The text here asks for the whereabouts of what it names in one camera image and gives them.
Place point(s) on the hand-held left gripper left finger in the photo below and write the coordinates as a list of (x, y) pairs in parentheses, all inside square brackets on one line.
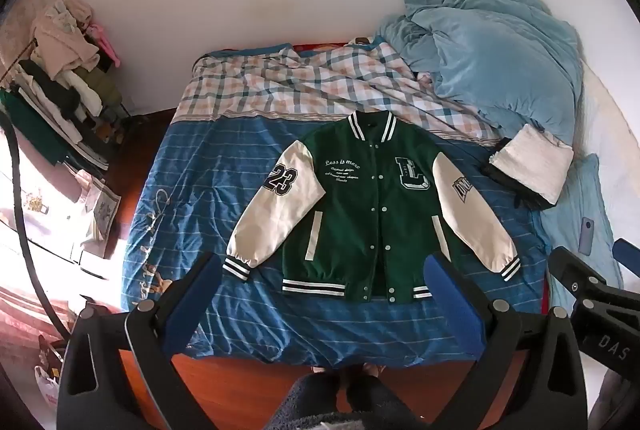
[(196, 305)]

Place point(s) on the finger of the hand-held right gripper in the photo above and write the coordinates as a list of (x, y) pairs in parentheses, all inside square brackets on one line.
[(627, 252), (575, 272)]

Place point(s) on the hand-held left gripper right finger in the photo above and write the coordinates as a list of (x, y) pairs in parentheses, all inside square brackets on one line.
[(454, 305)]

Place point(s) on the green varsity jacket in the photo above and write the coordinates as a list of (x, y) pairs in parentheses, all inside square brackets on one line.
[(370, 210)]

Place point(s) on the person's right forearm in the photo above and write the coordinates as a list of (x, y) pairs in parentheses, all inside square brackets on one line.
[(620, 402)]

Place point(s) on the clothes rack with clothes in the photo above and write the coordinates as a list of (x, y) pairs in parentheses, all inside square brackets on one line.
[(60, 79)]

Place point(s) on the pink clothes hanger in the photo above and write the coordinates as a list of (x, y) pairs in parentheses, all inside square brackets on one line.
[(106, 42)]

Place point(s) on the blue smartphone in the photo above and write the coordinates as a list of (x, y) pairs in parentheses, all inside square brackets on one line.
[(586, 236)]

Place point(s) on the light blue pillow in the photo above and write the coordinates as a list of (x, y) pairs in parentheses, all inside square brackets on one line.
[(570, 230)]

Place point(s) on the folded white and black garment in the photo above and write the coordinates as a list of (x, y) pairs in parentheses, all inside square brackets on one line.
[(540, 164)]

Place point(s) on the blue striped bed sheet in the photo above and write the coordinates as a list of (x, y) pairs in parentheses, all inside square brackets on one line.
[(210, 190)]

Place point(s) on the person's right leg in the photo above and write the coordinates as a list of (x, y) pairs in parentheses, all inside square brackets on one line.
[(380, 397)]

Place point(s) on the person's leg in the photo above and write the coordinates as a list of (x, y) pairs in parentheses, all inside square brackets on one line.
[(310, 402), (380, 397)]

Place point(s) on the printed tote bag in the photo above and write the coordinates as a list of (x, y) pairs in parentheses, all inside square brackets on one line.
[(102, 205)]

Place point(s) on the person's left leg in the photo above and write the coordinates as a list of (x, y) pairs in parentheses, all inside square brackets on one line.
[(310, 402)]

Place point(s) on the white plastic bag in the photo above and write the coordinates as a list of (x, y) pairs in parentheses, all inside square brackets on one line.
[(47, 377)]

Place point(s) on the light blue duvet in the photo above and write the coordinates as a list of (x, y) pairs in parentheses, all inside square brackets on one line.
[(490, 49)]

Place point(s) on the plaid checked blanket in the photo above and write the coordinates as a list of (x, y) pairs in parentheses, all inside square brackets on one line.
[(310, 79)]

